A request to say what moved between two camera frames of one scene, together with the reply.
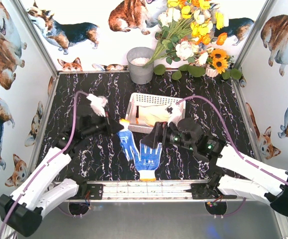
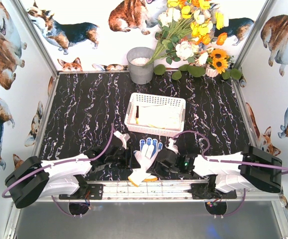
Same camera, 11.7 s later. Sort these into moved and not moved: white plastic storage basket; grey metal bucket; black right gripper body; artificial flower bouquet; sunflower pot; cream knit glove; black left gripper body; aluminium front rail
Moved: black right gripper body; black left gripper body
Not moved: aluminium front rail; grey metal bucket; white plastic storage basket; cream knit glove; sunflower pot; artificial flower bouquet
